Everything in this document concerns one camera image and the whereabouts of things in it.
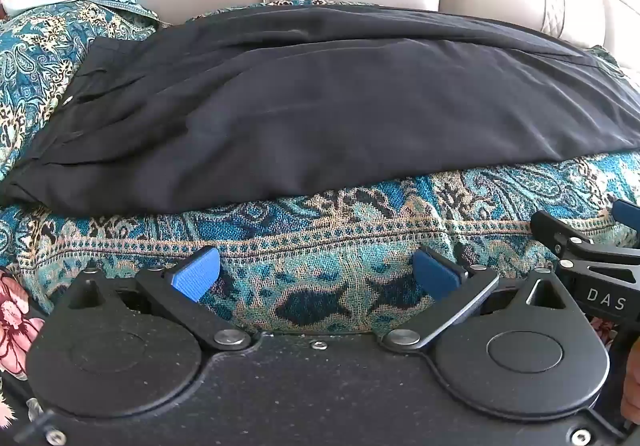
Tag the black pants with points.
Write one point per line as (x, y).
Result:
(320, 111)

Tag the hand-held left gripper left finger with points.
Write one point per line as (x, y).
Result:
(196, 275)

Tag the person's floral garment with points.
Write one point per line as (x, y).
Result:
(15, 321)

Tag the teal paisley blanket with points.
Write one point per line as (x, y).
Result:
(325, 246)

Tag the person's right hand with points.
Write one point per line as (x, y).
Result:
(631, 383)

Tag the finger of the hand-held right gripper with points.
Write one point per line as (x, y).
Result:
(570, 237)
(629, 213)

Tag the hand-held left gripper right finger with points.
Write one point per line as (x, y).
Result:
(436, 276)

